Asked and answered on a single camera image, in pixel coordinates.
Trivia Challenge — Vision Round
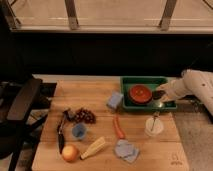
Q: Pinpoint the white cup with spoon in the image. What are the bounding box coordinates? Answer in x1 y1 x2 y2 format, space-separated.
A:
145 112 164 137

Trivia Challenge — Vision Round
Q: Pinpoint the red bowl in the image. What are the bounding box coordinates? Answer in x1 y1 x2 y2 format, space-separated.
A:
128 84 152 104

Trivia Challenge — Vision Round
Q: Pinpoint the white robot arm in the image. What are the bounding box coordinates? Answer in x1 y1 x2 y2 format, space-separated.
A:
157 69 213 116

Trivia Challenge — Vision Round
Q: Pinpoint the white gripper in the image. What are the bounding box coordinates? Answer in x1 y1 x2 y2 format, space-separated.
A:
156 79 187 102

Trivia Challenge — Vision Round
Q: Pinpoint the red yellow apple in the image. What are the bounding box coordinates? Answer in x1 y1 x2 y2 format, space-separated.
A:
62 145 79 162

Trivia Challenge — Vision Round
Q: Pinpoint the black eraser block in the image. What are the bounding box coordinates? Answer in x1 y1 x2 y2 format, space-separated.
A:
152 90 165 100

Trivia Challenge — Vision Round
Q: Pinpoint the yellow corn cob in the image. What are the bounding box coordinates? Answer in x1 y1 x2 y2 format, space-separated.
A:
80 137 106 160

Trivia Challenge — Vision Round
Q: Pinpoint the black handled tool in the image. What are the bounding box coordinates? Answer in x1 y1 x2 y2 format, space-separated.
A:
57 114 66 154

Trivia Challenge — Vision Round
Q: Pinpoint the black office chair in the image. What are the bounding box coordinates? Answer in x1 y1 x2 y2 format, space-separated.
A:
0 78 56 171

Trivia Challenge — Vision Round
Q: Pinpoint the dark grape bunch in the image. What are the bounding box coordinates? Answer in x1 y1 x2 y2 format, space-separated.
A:
74 108 96 124

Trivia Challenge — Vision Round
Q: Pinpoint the orange carrot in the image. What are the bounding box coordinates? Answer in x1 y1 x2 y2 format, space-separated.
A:
113 115 125 139

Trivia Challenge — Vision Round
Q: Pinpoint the crumpled blue cloth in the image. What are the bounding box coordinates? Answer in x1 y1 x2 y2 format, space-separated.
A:
114 139 140 163

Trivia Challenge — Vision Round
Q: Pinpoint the small grey clip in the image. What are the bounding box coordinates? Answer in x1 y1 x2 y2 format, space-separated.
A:
63 108 75 121

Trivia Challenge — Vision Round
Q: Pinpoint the small blue cup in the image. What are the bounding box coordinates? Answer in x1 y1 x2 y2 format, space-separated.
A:
71 123 87 140

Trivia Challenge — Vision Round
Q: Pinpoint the green plastic tray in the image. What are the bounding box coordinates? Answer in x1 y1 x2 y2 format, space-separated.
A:
120 76 177 111

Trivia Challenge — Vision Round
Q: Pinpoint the blue sponge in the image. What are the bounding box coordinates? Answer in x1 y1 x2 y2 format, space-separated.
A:
107 92 123 110

